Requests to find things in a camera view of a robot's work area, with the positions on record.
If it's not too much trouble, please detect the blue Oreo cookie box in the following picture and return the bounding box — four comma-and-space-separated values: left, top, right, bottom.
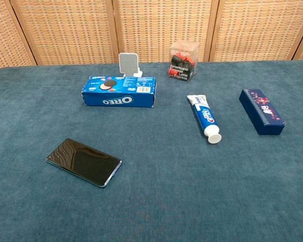
81, 75, 158, 108

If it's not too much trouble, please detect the dark navy rectangular box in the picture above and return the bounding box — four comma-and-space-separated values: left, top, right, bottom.
239, 88, 287, 136

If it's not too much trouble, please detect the black smartphone with teal edge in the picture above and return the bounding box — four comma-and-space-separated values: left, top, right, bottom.
45, 138, 123, 188

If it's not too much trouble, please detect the teal blue table cloth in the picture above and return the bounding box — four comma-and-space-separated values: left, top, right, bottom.
0, 59, 303, 242

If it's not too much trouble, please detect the blue white toothpaste tube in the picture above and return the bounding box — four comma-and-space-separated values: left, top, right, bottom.
186, 94, 222, 145

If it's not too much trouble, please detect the woven rattan folding screen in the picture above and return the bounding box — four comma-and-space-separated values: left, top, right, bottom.
0, 0, 303, 73

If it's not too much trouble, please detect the white phone stand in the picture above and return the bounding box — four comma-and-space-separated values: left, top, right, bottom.
118, 52, 144, 78

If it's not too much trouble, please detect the clear coffee capsule box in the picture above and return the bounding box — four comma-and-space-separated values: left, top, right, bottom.
168, 40, 201, 82

